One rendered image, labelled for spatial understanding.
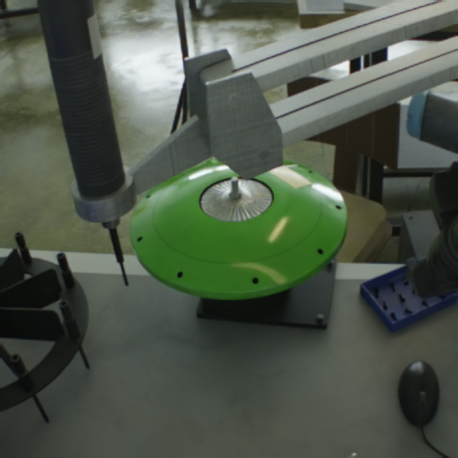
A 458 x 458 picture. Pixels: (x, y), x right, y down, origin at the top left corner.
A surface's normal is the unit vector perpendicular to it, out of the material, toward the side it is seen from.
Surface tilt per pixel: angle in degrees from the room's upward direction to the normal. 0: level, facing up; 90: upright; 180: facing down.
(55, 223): 0
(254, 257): 21
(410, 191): 0
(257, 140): 90
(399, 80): 9
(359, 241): 0
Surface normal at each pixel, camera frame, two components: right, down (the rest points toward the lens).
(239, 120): 0.35, 0.56
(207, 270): -0.20, -0.46
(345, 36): -0.23, -0.73
